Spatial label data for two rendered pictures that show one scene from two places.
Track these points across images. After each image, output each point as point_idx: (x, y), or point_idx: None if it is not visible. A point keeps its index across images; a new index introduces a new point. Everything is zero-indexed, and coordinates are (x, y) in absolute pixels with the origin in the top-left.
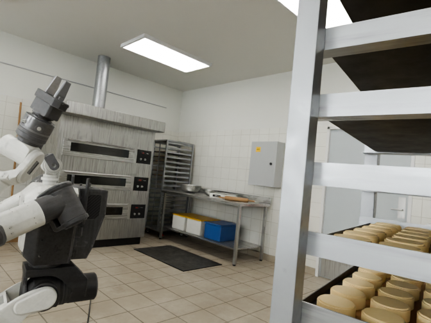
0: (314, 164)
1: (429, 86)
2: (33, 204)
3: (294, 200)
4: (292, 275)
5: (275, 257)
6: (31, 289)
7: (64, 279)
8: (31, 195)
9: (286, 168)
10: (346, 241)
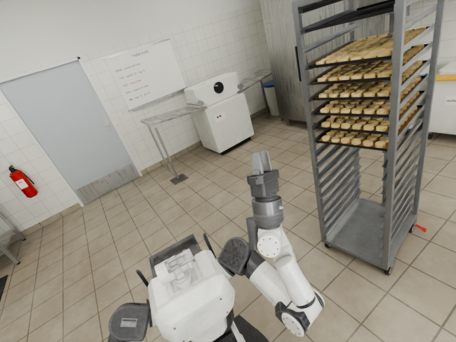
0: None
1: (402, 85)
2: (266, 264)
3: (397, 123)
4: (397, 140)
5: (395, 139)
6: (231, 339)
7: None
8: (222, 286)
9: (397, 117)
10: None
